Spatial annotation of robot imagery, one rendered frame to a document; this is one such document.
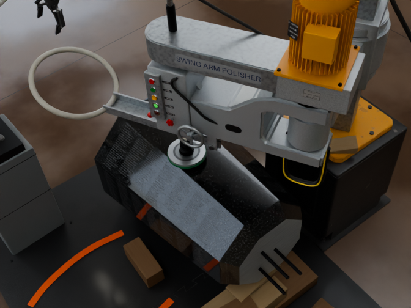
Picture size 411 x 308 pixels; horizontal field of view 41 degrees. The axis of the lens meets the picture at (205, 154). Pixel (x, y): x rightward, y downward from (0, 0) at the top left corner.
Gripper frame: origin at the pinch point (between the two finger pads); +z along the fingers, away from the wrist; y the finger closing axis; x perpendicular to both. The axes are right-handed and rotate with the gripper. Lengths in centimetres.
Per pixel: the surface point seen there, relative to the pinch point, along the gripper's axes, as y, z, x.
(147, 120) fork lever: 70, 14, 7
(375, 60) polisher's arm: 137, -45, 89
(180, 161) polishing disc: 95, 29, 12
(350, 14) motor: 121, -103, 21
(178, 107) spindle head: 83, -14, 5
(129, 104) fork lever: 53, 24, 13
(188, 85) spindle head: 82, -30, 7
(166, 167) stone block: 90, 41, 10
